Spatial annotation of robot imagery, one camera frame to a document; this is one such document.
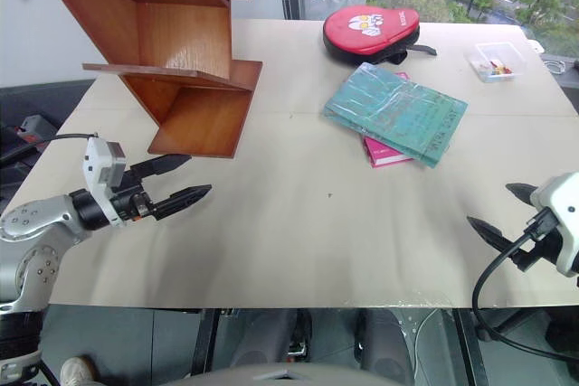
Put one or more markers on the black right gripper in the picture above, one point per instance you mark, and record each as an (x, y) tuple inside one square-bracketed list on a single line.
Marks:
[(527, 259)]

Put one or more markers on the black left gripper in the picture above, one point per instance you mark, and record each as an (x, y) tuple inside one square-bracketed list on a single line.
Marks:
[(131, 203)]

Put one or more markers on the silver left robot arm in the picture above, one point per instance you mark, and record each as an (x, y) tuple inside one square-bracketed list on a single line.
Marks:
[(31, 223)]

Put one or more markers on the pink book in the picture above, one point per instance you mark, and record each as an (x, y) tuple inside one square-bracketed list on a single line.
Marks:
[(384, 155)]

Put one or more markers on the brown wooden zigzag bookshelf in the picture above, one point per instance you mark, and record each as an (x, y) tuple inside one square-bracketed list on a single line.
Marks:
[(190, 42)]

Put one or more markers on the teal plastic-wrapped book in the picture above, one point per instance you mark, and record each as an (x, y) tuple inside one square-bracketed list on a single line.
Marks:
[(398, 112)]

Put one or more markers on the black table leg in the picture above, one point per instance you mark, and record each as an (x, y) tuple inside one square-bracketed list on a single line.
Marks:
[(470, 350), (205, 341)]

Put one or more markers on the small coloured pieces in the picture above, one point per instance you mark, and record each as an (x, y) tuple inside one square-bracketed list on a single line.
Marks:
[(497, 70)]

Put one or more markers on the red and grey device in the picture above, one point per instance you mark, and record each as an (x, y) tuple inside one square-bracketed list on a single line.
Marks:
[(34, 128)]

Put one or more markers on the clear plastic box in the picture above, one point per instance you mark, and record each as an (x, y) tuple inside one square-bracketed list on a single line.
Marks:
[(497, 58)]

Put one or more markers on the dark rounded leg shape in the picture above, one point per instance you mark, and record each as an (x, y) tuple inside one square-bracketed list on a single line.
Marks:
[(386, 345)]

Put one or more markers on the white shoe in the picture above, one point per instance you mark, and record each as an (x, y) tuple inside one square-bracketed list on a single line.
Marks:
[(77, 370)]

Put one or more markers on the grey robot torso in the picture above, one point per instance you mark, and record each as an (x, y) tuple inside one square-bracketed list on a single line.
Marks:
[(289, 377)]

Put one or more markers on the red paddle case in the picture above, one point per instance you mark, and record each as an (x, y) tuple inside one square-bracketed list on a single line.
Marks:
[(366, 35)]

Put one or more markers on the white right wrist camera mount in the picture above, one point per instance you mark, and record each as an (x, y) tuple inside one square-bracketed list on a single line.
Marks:
[(561, 205)]

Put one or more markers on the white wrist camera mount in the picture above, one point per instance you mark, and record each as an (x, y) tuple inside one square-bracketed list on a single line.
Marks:
[(100, 164), (561, 205)]

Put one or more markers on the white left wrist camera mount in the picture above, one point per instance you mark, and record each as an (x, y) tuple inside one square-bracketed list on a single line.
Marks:
[(100, 164)]

